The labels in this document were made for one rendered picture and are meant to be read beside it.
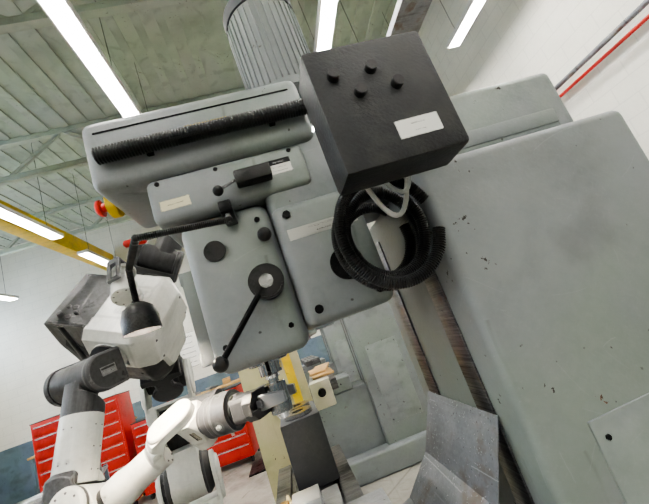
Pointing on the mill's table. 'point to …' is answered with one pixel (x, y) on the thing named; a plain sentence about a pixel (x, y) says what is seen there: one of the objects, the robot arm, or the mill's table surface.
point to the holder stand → (308, 446)
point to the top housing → (111, 184)
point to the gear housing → (164, 203)
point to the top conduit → (197, 132)
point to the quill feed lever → (269, 281)
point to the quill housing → (219, 327)
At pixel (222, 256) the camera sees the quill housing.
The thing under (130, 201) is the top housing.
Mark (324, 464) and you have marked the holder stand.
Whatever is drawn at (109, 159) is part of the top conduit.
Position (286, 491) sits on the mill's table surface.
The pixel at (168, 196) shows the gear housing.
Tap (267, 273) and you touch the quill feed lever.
